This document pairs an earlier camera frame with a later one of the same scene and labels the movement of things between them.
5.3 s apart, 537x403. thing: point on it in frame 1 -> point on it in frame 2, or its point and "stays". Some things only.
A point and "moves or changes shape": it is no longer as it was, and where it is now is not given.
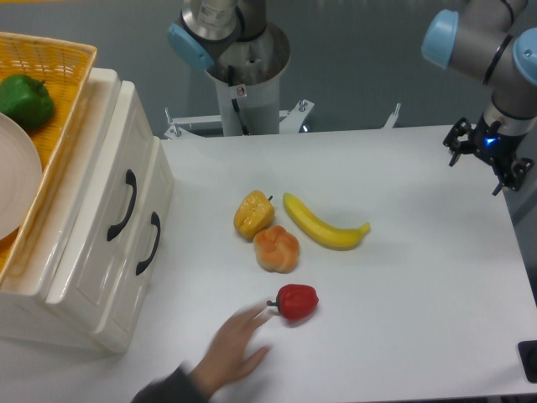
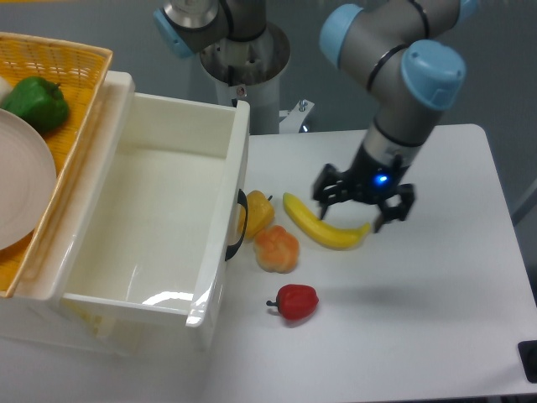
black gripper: [495, 149] -> [367, 180]
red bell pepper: [296, 301] stays
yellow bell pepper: [254, 212] stays
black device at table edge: [529, 353] stays
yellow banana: [332, 238] stays
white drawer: [86, 270] moves or changes shape
